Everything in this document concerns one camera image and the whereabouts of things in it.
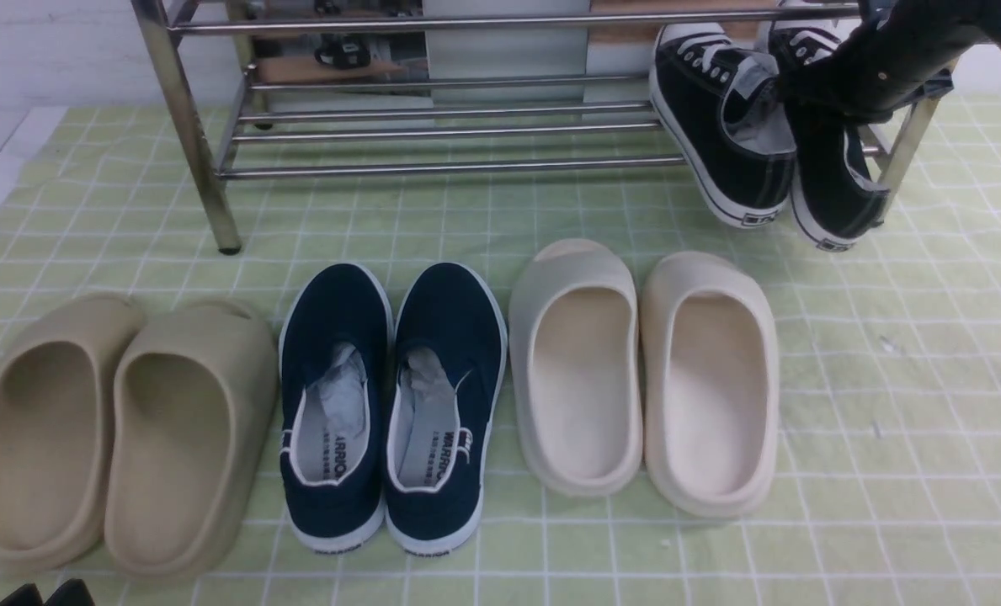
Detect green checkered floor cloth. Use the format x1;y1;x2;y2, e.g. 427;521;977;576
0;95;1001;605

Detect cream left slide slipper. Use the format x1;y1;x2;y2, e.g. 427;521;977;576
508;238;643;497

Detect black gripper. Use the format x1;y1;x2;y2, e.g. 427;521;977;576
776;1;993;124

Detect black device behind rack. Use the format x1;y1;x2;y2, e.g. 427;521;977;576
314;34;372;71

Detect navy slip-on shoe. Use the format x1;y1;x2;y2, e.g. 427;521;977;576
382;262;508;557
280;263;393;555

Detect steel shoe rack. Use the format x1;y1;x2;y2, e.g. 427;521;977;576
130;0;956;256

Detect black object bottom left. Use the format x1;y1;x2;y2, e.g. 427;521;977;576
0;578;97;606

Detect navy right slip-on shoe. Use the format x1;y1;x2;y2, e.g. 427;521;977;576
382;262;508;557

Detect cream right slide slipper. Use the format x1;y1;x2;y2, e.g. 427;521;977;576
640;252;780;518

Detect tan left slide slipper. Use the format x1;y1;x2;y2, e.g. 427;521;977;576
0;292;145;571

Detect black canvas sneaker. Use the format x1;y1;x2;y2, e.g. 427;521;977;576
755;19;890;253
649;23;797;229

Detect tan slide slipper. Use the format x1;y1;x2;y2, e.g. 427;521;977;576
0;292;145;571
104;299;280;582

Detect tan right slide slipper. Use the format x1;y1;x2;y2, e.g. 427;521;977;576
104;299;280;582

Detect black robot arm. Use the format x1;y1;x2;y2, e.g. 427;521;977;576
777;1;1001;125

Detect cream slide slipper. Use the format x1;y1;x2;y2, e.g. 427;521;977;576
508;238;643;497
640;252;780;518

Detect navy left slip-on shoe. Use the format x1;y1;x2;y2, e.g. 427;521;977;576
280;263;393;555

